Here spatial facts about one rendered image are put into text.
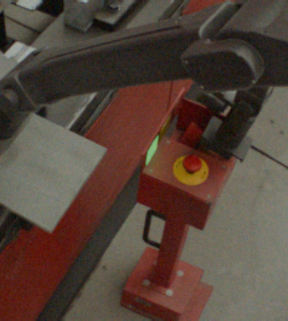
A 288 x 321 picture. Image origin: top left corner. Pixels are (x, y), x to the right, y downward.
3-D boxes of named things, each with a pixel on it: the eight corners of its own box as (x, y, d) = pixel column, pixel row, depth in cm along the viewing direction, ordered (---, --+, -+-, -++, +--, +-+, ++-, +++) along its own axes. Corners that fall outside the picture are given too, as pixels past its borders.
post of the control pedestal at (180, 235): (167, 289, 182) (193, 196, 138) (151, 282, 183) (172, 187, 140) (174, 275, 185) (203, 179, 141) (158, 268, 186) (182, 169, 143)
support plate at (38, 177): (50, 234, 93) (50, 231, 93) (-73, 161, 99) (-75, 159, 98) (107, 152, 103) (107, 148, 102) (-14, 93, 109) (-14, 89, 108)
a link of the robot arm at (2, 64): (18, 108, 75) (61, 66, 79) (-42, 47, 73) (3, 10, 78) (-2, 137, 85) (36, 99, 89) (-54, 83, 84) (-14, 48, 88)
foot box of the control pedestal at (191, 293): (189, 336, 186) (195, 324, 176) (119, 304, 191) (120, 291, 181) (214, 287, 197) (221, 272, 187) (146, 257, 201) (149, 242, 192)
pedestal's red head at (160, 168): (202, 231, 133) (217, 187, 119) (136, 202, 137) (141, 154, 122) (235, 165, 144) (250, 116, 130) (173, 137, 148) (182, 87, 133)
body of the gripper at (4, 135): (-35, 136, 90) (-25, 118, 83) (2, 92, 95) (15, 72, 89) (-5, 163, 91) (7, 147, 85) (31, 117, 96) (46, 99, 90)
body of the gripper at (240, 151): (210, 119, 134) (221, 100, 128) (250, 144, 134) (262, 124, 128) (199, 140, 131) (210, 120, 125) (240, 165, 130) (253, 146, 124)
